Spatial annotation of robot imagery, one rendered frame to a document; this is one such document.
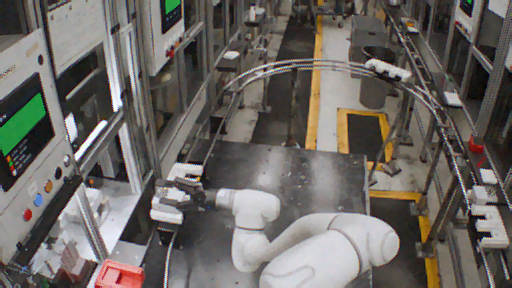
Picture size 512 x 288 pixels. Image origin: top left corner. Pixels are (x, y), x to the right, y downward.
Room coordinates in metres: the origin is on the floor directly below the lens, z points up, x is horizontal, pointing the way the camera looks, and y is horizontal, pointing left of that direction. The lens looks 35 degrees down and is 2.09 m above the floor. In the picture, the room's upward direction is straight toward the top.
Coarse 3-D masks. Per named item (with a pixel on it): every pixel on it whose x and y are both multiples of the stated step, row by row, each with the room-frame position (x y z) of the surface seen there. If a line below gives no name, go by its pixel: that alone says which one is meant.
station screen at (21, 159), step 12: (24, 96) 0.73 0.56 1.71; (12, 108) 0.68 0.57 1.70; (0, 120) 0.63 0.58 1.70; (48, 120) 0.79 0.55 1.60; (36, 132) 0.74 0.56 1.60; (48, 132) 0.78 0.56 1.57; (24, 144) 0.68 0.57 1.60; (36, 144) 0.72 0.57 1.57; (12, 156) 0.63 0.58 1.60; (24, 156) 0.66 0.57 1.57; (12, 168) 0.61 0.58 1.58; (12, 180) 0.60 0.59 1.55
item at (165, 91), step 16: (192, 0) 2.24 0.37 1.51; (192, 16) 2.23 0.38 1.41; (192, 48) 2.54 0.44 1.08; (176, 64) 1.93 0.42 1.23; (192, 64) 2.54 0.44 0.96; (160, 80) 1.70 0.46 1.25; (176, 80) 1.91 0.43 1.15; (160, 96) 1.68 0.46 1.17; (176, 96) 1.89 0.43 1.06; (160, 112) 1.66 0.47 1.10; (176, 112) 1.87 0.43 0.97; (160, 128) 1.63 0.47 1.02; (160, 144) 1.61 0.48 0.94
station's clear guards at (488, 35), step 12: (492, 0) 2.09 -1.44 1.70; (504, 0) 1.92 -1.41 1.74; (492, 12) 2.05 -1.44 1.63; (504, 12) 1.89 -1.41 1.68; (492, 24) 2.03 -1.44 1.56; (456, 36) 2.62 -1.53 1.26; (480, 36) 2.17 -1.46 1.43; (492, 36) 1.99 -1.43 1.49; (456, 48) 2.57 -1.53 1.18; (468, 48) 2.33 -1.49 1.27; (480, 48) 2.12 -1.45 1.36; (492, 48) 1.95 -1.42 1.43; (456, 60) 2.51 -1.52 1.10; (492, 60) 1.91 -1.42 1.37; (456, 72) 2.46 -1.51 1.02; (456, 84) 2.40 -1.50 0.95
